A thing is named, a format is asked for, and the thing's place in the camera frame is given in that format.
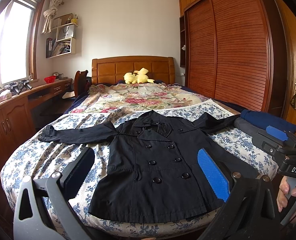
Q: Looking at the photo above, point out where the black double-breasted coat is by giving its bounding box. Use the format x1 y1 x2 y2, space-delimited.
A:
38 111 258 223

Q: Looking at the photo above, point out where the person's right hand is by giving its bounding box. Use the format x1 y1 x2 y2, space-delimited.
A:
276 175 296 213

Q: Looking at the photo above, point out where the folded blue garment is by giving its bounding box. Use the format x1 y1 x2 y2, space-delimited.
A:
240 109 296 134

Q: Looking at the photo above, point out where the folded grey garment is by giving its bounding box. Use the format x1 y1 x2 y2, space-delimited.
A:
234 118 267 137

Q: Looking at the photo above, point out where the blue floral white bedspread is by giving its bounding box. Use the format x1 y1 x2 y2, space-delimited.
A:
0 99 277 238

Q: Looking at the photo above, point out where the long wooden desk cabinet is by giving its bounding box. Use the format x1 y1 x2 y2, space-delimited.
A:
0 77 74 230

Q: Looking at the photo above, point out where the wooden louvered wardrobe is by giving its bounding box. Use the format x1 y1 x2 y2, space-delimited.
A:
179 0 287 116

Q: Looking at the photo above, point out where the pink floral quilt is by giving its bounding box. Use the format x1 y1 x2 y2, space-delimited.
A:
67 83 208 113

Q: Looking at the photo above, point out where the wooden chair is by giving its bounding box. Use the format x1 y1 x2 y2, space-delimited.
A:
74 70 92 98

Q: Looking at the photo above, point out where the wooden bed headboard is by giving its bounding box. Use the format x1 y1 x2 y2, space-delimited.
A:
92 56 175 85

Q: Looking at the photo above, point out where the yellow plush toy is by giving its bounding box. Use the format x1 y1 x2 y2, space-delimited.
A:
124 68 154 84

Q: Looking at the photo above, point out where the tied beige curtain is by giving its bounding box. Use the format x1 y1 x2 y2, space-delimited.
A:
42 0 63 34

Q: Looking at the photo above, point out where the white wall shelf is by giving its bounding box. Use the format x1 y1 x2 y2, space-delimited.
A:
45 13 78 59

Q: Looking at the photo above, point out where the window with wooden frame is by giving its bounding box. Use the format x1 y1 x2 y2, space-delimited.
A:
0 0 45 87

